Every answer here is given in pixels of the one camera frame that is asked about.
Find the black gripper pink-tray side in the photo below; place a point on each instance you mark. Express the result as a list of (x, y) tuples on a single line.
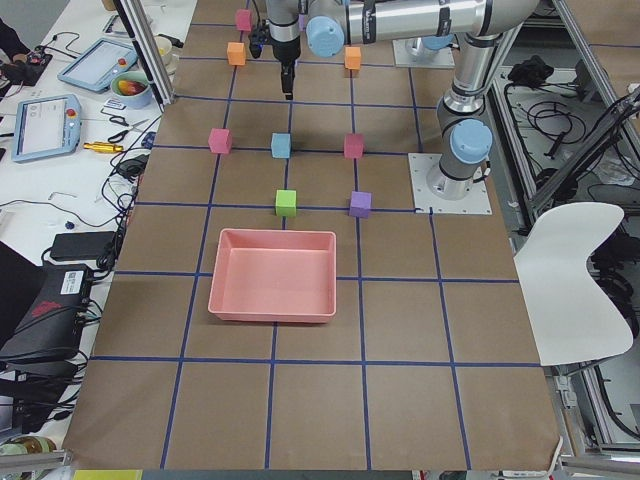
[(285, 52)]

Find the light blue foam block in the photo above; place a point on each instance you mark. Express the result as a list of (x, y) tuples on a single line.
[(281, 145)]

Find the silver robot arm near pink tray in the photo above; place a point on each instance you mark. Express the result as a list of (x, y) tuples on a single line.
[(486, 29)]

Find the silver robot arm near teal tray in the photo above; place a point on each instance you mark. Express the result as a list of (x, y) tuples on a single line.
[(435, 42)]

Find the orange foam block table edge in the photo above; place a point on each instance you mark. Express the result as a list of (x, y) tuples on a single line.
[(236, 53)]

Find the pink foam block far corner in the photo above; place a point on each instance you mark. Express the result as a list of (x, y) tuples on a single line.
[(243, 20)]

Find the pink foam block centre left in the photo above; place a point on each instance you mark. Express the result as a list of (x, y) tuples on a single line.
[(220, 140)]

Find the pink foam block centre right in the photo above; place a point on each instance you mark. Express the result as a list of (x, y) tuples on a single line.
[(353, 146)]

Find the cream bowl with lemon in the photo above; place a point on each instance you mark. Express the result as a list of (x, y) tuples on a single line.
[(166, 51)]

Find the green foam block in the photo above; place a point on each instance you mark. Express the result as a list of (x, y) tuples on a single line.
[(286, 203)]

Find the purple foam block near pink tray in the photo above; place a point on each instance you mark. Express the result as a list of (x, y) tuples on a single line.
[(360, 204)]

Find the light blue bowl with fruit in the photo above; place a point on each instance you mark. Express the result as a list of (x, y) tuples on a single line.
[(132, 89)]

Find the blue teach pendant far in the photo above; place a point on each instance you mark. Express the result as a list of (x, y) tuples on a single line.
[(95, 69)]

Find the blue teach pendant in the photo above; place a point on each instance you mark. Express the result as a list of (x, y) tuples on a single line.
[(46, 128), (95, 69)]

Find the gold metal cylinder tool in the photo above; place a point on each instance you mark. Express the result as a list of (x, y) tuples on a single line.
[(103, 147)]

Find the pink plastic tray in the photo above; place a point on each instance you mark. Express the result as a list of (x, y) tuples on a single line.
[(265, 275)]

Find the blue teach pendant near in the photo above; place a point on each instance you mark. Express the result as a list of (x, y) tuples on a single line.
[(46, 128)]

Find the black power adapter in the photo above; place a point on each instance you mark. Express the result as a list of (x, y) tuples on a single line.
[(81, 246)]

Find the black electronics box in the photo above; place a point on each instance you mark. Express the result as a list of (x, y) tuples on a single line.
[(41, 312)]

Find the white chair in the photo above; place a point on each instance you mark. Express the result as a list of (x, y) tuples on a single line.
[(571, 317)]

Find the aluminium frame post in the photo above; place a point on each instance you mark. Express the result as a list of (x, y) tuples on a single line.
[(136, 24)]

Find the black-handled scissors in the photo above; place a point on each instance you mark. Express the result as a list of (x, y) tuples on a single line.
[(127, 127)]

